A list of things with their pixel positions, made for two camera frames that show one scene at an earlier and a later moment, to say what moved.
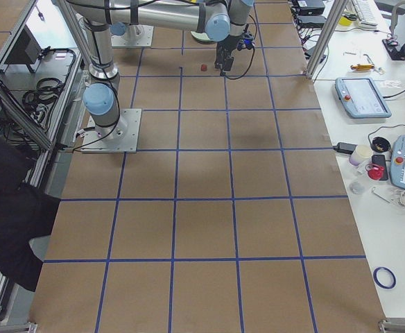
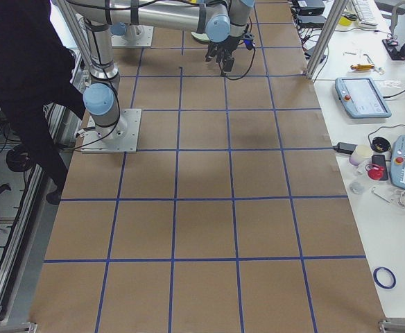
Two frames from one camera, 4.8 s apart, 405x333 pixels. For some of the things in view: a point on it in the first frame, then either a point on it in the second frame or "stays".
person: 12,214 to 25,66
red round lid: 376,173 stays
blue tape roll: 378,281 stays
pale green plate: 202,36 stays
